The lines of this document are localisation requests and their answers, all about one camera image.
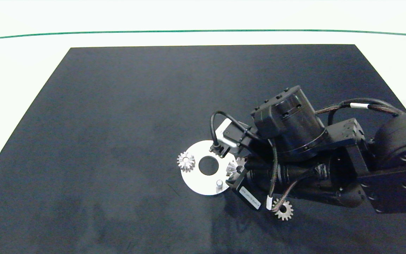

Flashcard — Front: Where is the dark mat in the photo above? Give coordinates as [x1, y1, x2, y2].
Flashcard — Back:
[0, 44, 406, 254]

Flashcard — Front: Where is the round white plate with pins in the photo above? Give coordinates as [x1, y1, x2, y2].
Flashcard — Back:
[181, 140, 233, 196]

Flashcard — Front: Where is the thin black cable white tag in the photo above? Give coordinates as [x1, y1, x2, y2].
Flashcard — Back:
[266, 139, 279, 211]

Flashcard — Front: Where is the black camera cable loop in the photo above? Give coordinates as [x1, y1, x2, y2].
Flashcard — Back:
[210, 111, 260, 153]

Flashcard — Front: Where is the boxy silver wrist camera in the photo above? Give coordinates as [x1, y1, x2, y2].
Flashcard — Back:
[215, 118, 252, 158]

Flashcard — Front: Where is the larger steel gear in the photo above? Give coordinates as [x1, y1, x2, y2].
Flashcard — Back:
[226, 157, 248, 179]

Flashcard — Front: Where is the braided cable with white tag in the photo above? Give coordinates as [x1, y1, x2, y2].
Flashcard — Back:
[315, 98, 406, 125]

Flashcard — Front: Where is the small steel gear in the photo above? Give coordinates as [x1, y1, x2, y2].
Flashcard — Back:
[273, 198, 294, 221]
[177, 152, 196, 173]

